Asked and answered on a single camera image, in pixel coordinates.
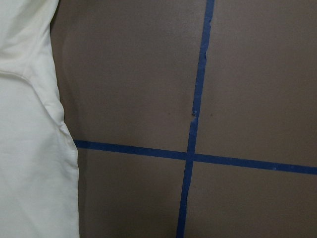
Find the cream long sleeve cat shirt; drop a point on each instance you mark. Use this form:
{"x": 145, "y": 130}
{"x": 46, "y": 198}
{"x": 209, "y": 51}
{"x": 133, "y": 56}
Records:
{"x": 38, "y": 158}

